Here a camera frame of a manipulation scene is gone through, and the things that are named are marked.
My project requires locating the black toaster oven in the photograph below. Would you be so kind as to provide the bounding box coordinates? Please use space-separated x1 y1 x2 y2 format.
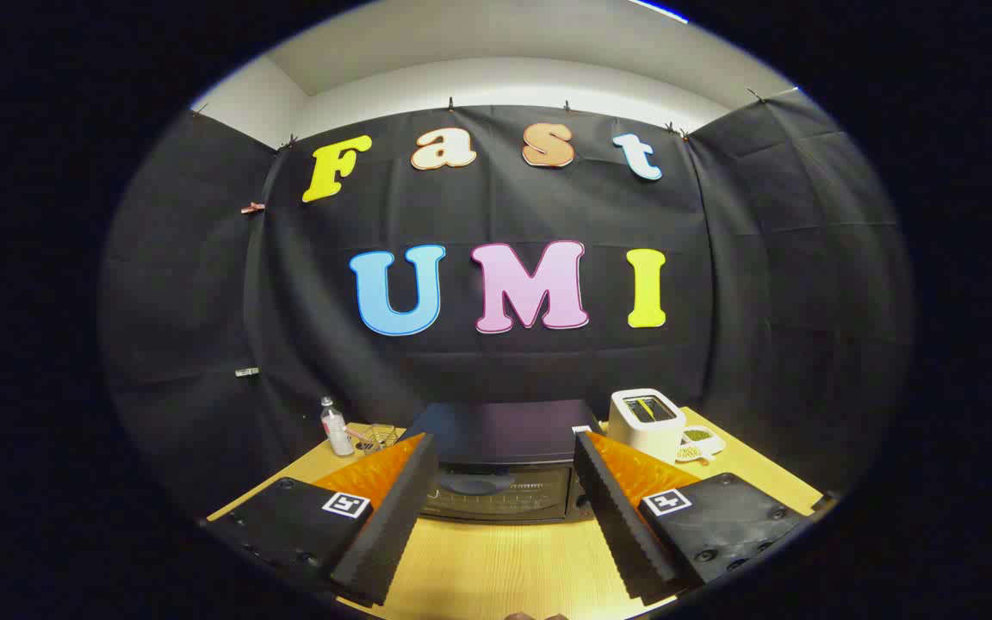
401 400 605 524

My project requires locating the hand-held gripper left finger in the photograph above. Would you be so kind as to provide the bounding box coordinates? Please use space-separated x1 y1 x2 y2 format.
203 432 439 606

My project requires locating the clear plastic bottle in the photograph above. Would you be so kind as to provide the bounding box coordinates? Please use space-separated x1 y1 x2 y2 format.
320 397 356 457

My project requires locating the white dish with green beans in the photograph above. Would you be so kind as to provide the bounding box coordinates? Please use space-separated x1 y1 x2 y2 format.
675 426 727 463

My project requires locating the white pop-up toaster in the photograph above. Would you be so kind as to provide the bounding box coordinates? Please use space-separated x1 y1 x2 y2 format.
608 388 688 466

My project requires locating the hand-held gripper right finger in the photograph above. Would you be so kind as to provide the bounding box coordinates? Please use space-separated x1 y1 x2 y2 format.
573 431 828 606

